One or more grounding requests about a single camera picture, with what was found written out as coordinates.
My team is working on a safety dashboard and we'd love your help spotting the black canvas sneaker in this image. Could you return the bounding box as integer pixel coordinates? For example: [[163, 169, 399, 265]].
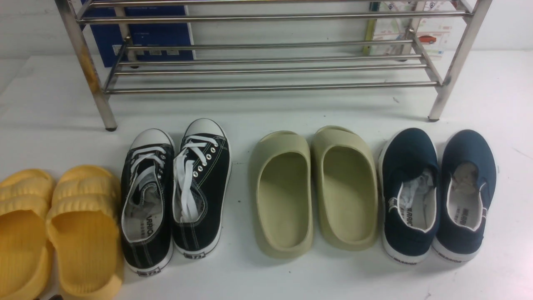
[[119, 128, 175, 277], [171, 118, 232, 260]]

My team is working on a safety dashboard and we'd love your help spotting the right beige foam slipper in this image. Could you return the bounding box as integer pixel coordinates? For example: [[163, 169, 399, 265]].
[[311, 125, 379, 251]]

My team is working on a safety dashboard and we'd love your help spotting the left navy slip-on shoe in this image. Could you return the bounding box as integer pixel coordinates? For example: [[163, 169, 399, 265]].
[[377, 128, 441, 265]]

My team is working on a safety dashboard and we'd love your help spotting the right navy slip-on shoe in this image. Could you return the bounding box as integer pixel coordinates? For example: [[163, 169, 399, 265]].
[[432, 129, 498, 263]]

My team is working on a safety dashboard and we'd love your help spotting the right yellow foam slide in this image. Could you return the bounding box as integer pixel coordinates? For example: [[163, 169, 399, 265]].
[[45, 165, 124, 300]]

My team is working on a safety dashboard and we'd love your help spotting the stainless steel shoe rack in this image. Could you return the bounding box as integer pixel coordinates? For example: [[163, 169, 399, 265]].
[[55, 0, 492, 132]]

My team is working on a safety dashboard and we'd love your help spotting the beige foam slipper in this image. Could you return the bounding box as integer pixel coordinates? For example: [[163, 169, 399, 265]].
[[248, 131, 314, 260], [311, 125, 379, 251]]

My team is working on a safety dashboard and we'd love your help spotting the yellow foam slide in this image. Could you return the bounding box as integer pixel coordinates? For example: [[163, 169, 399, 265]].
[[45, 165, 124, 300], [0, 169, 55, 300]]

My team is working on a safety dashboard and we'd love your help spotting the left beige foam slipper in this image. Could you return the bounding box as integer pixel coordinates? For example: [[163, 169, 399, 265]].
[[248, 131, 314, 260]]

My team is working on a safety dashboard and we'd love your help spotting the blue box behind rack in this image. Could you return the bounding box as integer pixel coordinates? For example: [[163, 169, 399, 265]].
[[90, 6, 196, 67]]

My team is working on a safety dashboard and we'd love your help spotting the navy slip-on shoe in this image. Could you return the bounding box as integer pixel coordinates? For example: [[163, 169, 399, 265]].
[[432, 129, 498, 263], [377, 128, 441, 265]]

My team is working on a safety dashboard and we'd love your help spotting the left yellow foam slide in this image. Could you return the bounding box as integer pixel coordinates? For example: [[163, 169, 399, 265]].
[[0, 169, 55, 300]]

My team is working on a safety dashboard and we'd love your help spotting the colourful printed poster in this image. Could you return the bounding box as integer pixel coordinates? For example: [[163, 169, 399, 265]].
[[365, 0, 458, 59]]

